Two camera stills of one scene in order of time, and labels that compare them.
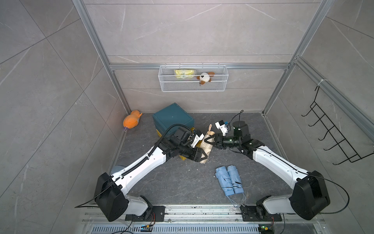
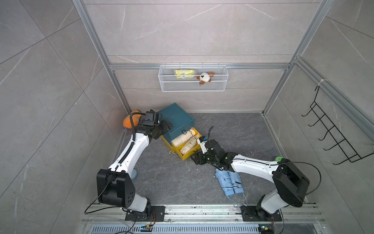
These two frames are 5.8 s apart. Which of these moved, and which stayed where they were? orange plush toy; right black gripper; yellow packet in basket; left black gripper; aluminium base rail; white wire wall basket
Moved: right black gripper; left black gripper
Stayed: white wire wall basket; orange plush toy; yellow packet in basket; aluminium base rail
